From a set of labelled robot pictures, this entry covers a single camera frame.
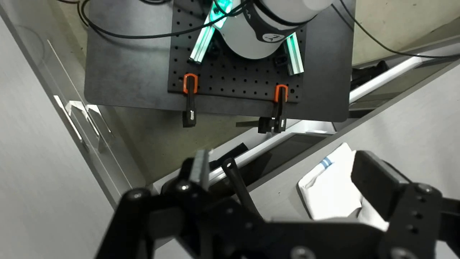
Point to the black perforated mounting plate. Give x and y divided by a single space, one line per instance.
231 76

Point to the aluminium rail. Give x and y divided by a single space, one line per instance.
296 51
206 37

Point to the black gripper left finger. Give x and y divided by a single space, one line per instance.
159 224

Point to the black cart top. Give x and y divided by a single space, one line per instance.
124 71

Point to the white cloth with blue stripes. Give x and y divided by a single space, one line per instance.
327 161

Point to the plain white cloth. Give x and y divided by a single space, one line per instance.
331 194

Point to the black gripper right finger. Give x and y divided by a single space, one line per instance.
412 215

